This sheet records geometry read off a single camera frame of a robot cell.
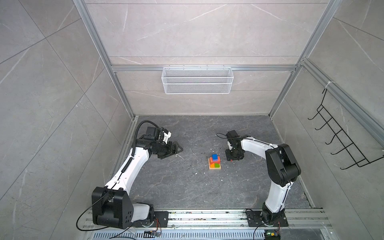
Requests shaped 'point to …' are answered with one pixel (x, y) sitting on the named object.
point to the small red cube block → (231, 160)
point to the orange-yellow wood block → (212, 165)
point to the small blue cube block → (215, 157)
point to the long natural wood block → (215, 168)
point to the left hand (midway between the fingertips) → (177, 148)
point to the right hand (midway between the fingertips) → (231, 156)
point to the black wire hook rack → (348, 146)
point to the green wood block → (217, 165)
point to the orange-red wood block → (218, 161)
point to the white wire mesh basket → (194, 80)
